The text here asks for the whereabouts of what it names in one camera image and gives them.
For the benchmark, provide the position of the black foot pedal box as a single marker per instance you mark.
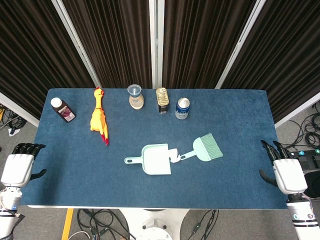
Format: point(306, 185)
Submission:
point(310, 163)

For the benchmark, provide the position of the black tin with gold lid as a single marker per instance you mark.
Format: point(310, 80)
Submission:
point(162, 97)

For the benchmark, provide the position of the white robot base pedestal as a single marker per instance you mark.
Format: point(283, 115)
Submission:
point(155, 225)

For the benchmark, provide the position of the white paper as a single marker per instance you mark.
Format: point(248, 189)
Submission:
point(173, 153)

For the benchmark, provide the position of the blue table mat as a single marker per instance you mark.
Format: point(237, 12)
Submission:
point(225, 175)

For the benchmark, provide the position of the grape juice bottle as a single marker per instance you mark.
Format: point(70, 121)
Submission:
point(65, 112)

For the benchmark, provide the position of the beige sauce bottle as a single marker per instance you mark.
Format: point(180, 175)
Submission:
point(136, 101)

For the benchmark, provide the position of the mint green hand brush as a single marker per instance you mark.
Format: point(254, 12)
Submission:
point(202, 150)

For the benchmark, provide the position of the mint green dustpan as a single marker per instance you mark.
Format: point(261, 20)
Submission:
point(155, 162)

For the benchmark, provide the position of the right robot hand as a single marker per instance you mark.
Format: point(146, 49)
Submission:
point(290, 175)

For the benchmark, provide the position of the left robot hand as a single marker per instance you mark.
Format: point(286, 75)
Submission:
point(17, 170)

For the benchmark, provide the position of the blue milk drink can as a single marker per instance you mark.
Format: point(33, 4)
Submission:
point(183, 110)

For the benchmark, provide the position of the yellow rubber chicken toy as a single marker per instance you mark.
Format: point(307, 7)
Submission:
point(98, 117)

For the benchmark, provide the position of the black trouser leg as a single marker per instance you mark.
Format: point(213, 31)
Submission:
point(313, 185)

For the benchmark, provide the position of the yellow floor tape strip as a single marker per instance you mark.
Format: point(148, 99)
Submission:
point(67, 225)

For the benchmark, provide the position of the black corrugated partition panel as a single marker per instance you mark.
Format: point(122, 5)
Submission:
point(200, 42)
point(287, 50)
point(112, 42)
point(30, 50)

